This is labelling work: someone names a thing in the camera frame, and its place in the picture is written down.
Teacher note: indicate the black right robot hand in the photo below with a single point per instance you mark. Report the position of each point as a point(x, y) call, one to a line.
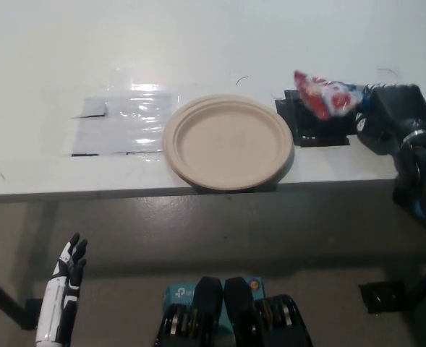
point(397, 108)

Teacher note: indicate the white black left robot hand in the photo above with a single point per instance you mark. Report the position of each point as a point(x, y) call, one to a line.
point(53, 307)

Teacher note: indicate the red blue sunflower seed bag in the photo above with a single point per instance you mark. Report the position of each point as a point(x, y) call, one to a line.
point(324, 95)

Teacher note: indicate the beige paper plate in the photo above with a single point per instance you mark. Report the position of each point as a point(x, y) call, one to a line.
point(227, 142)

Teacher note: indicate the black tape patch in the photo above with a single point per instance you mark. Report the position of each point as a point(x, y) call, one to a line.
point(317, 132)

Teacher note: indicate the blue round object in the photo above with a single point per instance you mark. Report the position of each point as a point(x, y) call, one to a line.
point(419, 209)

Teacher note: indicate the teal cardboard router box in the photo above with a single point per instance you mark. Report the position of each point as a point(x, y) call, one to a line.
point(178, 294)

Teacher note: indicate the clear plastic sheet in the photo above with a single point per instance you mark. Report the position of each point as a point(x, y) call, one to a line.
point(124, 124)

